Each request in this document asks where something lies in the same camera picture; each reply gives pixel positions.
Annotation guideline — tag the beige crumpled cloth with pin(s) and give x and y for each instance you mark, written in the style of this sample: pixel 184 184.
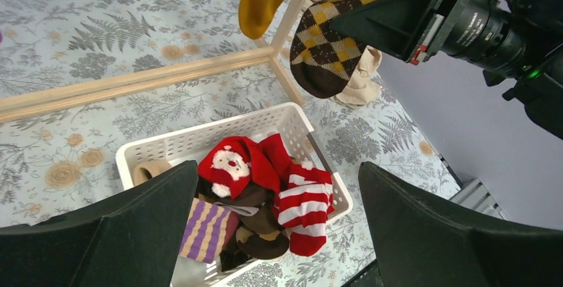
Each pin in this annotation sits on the beige crumpled cloth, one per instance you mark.
pixel 361 90

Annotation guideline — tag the purple striped beige sock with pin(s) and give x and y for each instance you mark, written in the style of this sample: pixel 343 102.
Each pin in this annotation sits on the purple striped beige sock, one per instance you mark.
pixel 209 226

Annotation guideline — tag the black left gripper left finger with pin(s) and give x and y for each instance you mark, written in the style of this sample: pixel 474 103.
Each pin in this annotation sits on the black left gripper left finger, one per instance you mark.
pixel 129 239

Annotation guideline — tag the white plastic basket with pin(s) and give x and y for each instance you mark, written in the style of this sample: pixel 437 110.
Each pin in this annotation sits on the white plastic basket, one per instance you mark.
pixel 300 140

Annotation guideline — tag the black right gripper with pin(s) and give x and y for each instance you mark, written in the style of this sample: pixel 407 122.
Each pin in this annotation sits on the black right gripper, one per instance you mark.
pixel 476 31

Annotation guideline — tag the wooden clothes rack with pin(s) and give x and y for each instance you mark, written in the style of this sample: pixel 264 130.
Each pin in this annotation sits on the wooden clothes rack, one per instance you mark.
pixel 55 99

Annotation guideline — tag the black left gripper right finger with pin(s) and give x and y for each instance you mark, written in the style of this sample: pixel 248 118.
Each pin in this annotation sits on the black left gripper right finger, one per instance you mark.
pixel 421 239

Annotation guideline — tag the dark brown sock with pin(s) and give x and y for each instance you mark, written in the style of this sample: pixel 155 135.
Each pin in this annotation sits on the dark brown sock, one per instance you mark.
pixel 254 233

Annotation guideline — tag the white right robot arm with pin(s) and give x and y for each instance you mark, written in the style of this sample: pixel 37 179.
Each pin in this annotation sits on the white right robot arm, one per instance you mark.
pixel 539 88

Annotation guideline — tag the red white striped sock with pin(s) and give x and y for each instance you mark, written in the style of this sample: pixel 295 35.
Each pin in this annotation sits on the red white striped sock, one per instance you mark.
pixel 303 206

